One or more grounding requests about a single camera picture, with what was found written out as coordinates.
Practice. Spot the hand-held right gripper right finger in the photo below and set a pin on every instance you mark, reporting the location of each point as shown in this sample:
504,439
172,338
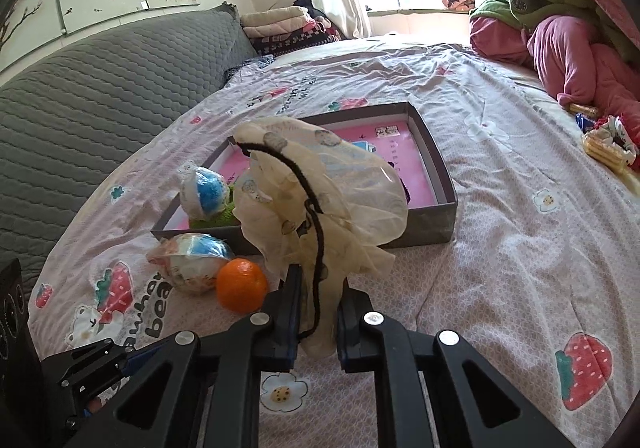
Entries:
341,338

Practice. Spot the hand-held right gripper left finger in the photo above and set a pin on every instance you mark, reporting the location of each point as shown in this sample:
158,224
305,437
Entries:
292,318

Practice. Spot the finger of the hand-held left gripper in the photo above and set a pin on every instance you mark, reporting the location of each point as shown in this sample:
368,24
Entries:
85,363
85,410

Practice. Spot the grey shallow box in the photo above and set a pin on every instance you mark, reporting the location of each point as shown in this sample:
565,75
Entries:
425,228

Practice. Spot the mandarin orange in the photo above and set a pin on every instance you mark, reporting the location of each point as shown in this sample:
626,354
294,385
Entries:
242,285

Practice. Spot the wrapped blue white ball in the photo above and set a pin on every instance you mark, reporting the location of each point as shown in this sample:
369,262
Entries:
207,193
190,263

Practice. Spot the printed bed sheet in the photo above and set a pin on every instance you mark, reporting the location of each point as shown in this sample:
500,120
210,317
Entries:
500,228

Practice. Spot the dark patterned cloth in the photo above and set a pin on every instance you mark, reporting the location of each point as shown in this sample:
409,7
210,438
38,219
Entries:
250,68

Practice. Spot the grey quilted headboard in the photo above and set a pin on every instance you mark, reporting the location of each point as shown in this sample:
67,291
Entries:
100,103

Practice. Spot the stack of folded blankets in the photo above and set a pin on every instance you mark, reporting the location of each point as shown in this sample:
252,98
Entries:
280,25

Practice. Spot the small blue packet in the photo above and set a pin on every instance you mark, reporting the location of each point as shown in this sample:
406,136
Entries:
584,122

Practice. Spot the yellow biscuit packet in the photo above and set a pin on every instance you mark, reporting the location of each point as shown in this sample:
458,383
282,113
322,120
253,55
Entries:
607,150

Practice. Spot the small biscuit packet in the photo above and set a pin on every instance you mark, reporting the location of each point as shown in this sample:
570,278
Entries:
582,109

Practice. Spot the floral scrunchie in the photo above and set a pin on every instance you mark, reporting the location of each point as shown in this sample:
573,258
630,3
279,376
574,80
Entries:
620,130

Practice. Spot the pink garment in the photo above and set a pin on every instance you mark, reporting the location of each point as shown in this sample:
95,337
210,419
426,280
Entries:
565,53

